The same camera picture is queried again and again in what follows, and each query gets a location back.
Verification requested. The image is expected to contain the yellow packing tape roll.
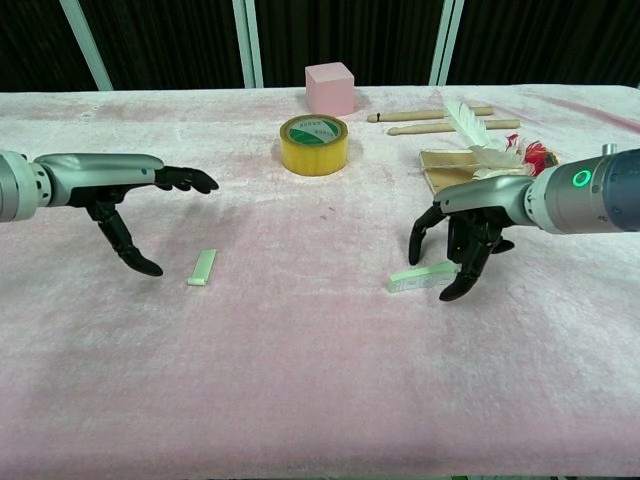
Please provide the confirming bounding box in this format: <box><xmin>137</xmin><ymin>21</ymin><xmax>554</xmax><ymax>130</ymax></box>
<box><xmin>278</xmin><ymin>113</ymin><xmax>350</xmax><ymax>178</ymax></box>

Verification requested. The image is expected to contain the small pale green stick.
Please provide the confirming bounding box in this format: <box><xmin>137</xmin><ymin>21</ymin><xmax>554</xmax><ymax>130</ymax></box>
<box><xmin>186</xmin><ymin>248</ymin><xmax>219</xmax><ymax>288</ymax></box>

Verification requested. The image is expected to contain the pink plush tablecloth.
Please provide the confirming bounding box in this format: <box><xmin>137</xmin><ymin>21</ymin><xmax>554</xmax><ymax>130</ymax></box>
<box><xmin>0</xmin><ymin>83</ymin><xmax>640</xmax><ymax>480</ymax></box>

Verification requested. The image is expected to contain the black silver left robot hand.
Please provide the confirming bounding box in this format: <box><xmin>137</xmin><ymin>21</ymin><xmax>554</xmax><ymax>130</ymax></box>
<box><xmin>32</xmin><ymin>152</ymin><xmax>221</xmax><ymax>278</ymax></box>

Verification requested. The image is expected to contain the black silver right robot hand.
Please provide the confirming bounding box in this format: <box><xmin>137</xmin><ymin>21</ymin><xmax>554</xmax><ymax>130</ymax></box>
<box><xmin>408</xmin><ymin>174</ymin><xmax>540</xmax><ymax>303</ymax></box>

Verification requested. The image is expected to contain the brown spiral notebook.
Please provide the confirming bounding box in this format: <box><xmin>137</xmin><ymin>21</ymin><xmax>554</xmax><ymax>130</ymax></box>
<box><xmin>418</xmin><ymin>149</ymin><xmax>531</xmax><ymax>197</ymax></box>

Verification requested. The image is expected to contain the pale green paper strip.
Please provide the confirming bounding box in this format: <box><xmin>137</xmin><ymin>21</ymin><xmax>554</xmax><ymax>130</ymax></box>
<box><xmin>387</xmin><ymin>261</ymin><xmax>462</xmax><ymax>294</ymax></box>

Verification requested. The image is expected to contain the pink foam cube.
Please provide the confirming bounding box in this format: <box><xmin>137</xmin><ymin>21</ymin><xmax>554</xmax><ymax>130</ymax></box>
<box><xmin>304</xmin><ymin>62</ymin><xmax>357</xmax><ymax>117</ymax></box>

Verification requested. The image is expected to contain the white feather shuttlecock red base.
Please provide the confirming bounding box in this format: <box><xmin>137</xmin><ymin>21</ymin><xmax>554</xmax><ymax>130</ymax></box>
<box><xmin>443</xmin><ymin>99</ymin><xmax>561</xmax><ymax>182</ymax></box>

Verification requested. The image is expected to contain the black curtain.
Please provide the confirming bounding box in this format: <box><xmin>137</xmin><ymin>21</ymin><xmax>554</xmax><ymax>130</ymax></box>
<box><xmin>0</xmin><ymin>0</ymin><xmax>640</xmax><ymax>93</ymax></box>

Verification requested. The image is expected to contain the slanted white frame post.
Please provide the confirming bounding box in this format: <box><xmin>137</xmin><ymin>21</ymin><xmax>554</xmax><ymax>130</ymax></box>
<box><xmin>58</xmin><ymin>0</ymin><xmax>114</xmax><ymax>92</ymax></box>

